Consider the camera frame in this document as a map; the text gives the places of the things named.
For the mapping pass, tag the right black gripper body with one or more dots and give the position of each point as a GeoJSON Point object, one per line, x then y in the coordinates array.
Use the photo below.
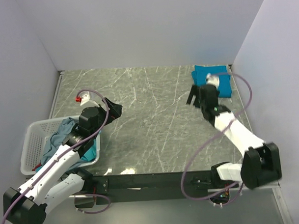
{"type": "Point", "coordinates": [203, 107]}

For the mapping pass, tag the grey blue t shirt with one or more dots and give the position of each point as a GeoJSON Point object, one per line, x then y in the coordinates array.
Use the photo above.
{"type": "Point", "coordinates": [56, 139]}

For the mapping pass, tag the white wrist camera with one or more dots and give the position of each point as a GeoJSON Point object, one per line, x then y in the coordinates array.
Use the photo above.
{"type": "Point", "coordinates": [86, 99]}
{"type": "Point", "coordinates": [212, 80]}

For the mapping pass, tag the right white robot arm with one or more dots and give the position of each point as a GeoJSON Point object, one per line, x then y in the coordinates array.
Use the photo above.
{"type": "Point", "coordinates": [261, 161]}

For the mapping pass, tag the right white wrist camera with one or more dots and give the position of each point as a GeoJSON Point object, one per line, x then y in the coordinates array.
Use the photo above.
{"type": "Point", "coordinates": [212, 80]}

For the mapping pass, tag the red garment in basket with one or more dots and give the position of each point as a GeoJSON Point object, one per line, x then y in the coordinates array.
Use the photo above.
{"type": "Point", "coordinates": [37, 167]}

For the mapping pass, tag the teal blue t shirt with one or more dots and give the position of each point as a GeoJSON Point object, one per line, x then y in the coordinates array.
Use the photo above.
{"type": "Point", "coordinates": [200, 73]}

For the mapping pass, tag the black base beam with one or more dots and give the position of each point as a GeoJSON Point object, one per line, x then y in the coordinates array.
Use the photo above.
{"type": "Point", "coordinates": [158, 186]}

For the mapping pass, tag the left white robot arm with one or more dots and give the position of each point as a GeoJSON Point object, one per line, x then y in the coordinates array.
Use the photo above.
{"type": "Point", "coordinates": [33, 200]}

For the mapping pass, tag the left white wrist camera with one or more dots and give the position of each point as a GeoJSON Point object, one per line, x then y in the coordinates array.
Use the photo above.
{"type": "Point", "coordinates": [86, 99]}

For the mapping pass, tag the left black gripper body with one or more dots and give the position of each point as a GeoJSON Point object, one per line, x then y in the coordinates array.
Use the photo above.
{"type": "Point", "coordinates": [102, 118]}

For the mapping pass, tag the teal t shirt in basket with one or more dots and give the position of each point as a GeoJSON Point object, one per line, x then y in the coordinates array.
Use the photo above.
{"type": "Point", "coordinates": [89, 155]}

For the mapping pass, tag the white plastic laundry basket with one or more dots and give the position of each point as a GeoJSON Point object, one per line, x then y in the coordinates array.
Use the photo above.
{"type": "Point", "coordinates": [35, 140]}

